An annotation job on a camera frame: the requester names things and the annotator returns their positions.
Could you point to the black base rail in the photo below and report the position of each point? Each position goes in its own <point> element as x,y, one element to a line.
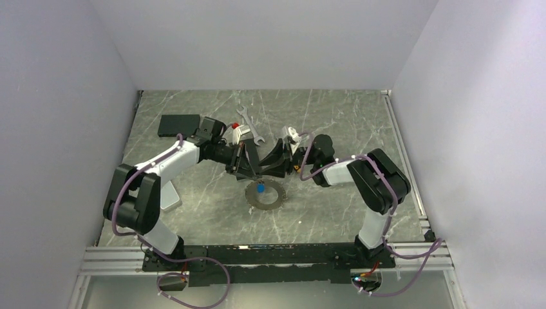
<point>217,264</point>

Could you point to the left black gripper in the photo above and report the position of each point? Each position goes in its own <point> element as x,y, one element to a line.
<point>239,165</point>

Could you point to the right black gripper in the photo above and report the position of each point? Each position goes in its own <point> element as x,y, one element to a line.
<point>281,161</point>

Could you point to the black flat pad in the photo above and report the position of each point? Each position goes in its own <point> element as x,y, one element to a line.
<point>172,125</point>

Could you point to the grey rectangular box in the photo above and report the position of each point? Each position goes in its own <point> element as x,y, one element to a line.
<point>169,198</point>

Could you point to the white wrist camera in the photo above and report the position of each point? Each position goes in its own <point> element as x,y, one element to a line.
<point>290,137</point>
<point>238,130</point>

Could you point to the silver open-end wrench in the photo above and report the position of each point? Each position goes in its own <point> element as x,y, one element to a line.
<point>256,137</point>

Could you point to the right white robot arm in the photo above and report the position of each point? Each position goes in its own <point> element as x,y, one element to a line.
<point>379,181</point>

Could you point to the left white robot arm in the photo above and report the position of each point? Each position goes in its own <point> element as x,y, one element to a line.
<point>134,197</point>

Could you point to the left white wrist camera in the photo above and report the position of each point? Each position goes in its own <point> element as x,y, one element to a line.
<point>238,130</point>

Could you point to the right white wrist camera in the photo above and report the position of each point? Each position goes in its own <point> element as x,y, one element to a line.
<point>290,137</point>

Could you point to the large grey key ring disc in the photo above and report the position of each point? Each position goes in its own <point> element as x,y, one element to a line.
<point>273,197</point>

